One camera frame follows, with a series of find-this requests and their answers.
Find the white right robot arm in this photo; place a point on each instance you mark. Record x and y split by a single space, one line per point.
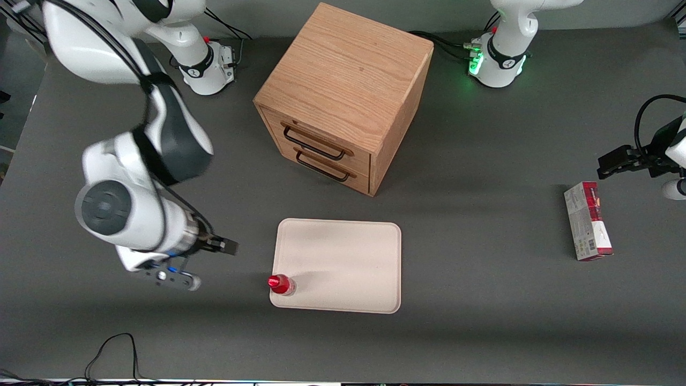
134 214

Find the grey and red carton box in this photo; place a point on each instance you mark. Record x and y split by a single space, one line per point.
587 221

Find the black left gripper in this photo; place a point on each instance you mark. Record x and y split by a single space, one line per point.
657 160

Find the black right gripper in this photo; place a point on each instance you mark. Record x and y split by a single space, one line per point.
207 243

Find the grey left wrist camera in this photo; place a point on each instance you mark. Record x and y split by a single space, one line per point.
675 189

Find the red coke bottle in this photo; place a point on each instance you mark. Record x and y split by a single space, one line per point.
280 283

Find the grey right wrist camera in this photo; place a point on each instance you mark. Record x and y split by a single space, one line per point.
171 279

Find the beige plastic tray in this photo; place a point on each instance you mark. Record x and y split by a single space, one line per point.
343 262

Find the wooden drawer cabinet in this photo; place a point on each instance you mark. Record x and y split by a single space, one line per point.
348 75

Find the wooden drawer front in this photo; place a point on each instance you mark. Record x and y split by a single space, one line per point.
343 143
353 179

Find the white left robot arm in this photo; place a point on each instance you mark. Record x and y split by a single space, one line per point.
506 37

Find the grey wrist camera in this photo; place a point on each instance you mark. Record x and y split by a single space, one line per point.
675 189
171 279

